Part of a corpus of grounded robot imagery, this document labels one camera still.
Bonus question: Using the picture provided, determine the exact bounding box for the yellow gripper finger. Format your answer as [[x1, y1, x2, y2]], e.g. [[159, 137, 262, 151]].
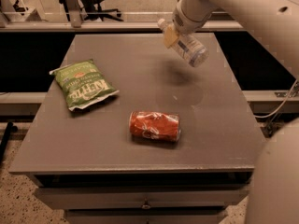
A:
[[164, 25, 179, 49]]

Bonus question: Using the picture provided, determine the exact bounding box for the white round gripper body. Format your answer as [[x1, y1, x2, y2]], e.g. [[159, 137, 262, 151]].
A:
[[172, 0, 215, 35]]

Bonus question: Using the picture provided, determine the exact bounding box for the clear blue-label plastic bottle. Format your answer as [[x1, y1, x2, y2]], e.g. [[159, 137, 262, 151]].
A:
[[157, 19, 209, 67]]

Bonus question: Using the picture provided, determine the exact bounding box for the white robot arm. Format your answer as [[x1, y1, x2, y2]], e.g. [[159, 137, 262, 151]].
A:
[[172, 0, 299, 224]]

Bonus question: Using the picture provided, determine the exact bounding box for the grey metal railing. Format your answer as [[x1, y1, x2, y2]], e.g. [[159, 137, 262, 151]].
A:
[[0, 0, 247, 34]]

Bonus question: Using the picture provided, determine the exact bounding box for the red soda can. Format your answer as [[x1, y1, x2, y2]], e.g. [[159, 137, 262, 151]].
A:
[[129, 111, 180, 142]]

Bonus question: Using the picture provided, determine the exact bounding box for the green chip bag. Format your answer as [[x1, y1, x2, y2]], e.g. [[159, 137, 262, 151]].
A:
[[50, 59, 119, 111]]

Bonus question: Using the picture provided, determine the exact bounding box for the upper grey drawer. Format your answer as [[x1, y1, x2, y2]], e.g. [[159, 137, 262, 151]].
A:
[[35, 186, 249, 210]]

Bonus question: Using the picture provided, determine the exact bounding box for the grey drawer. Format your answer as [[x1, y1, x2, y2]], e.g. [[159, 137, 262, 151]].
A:
[[65, 209, 227, 224], [35, 186, 249, 210]]

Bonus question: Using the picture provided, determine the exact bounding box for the metal drawer knob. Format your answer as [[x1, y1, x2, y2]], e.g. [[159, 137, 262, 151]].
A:
[[141, 201, 151, 210]]

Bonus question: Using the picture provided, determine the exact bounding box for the lower grey drawer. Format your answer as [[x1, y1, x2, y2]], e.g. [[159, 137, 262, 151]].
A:
[[65, 209, 227, 224]]

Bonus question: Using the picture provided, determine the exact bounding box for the black pole at left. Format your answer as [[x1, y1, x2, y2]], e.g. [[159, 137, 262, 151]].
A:
[[0, 122, 18, 164]]

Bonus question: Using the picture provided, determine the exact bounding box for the white cable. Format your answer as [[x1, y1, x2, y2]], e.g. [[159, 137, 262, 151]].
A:
[[253, 77, 299, 119]]

